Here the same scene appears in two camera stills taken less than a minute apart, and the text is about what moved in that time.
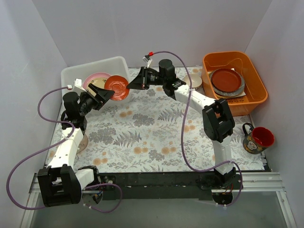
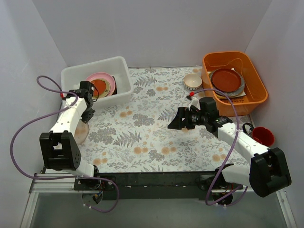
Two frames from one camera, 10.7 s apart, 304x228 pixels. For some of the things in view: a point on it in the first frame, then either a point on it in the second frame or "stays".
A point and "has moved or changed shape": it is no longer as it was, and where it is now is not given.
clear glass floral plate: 83,144 has moved or changed shape
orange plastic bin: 233,76 stays
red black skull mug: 260,138 stays
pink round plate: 95,75 stays
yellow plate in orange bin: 225,98 stays
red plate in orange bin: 226,80 stays
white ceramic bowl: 196,80 stays
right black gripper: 144,78 -> 182,118
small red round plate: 118,83 -> 100,85
